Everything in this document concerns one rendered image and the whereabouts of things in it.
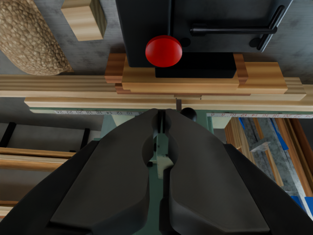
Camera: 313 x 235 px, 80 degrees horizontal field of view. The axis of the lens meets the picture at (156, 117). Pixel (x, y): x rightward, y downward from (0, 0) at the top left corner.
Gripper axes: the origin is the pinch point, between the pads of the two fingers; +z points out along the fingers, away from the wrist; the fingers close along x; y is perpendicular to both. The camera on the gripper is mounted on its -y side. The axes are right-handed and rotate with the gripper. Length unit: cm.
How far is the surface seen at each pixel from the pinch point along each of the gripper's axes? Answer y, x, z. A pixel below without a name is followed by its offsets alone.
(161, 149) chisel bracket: 9.8, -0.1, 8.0
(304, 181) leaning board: 92, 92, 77
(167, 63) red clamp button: -1.7, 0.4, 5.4
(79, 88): 7.0, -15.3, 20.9
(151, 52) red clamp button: -2.7, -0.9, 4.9
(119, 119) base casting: 31, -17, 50
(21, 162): 134, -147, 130
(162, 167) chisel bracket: 14.6, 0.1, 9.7
